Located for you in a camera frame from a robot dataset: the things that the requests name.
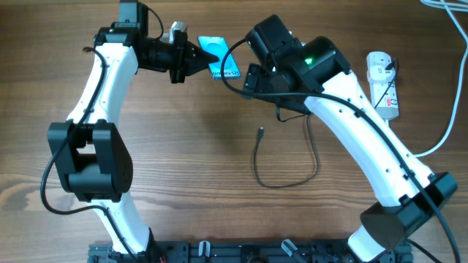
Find Galaxy S25 smartphone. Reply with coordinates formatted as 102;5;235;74
197;35;242;80

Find black USB-C charging cable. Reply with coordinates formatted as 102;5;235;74
252;58;400;189

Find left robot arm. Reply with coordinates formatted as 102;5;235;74
48;1;218;262

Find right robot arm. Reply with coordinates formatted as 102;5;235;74
244;15;457;262

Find white USB charger plug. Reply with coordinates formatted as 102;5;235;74
367;64;395;84

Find white power strip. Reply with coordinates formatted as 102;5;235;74
366;51;399;123

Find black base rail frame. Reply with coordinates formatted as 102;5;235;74
87;240;414;263

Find white power strip cord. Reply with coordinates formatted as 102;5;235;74
412;0;468;159

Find white cables at corner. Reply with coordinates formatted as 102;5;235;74
419;0;468;13

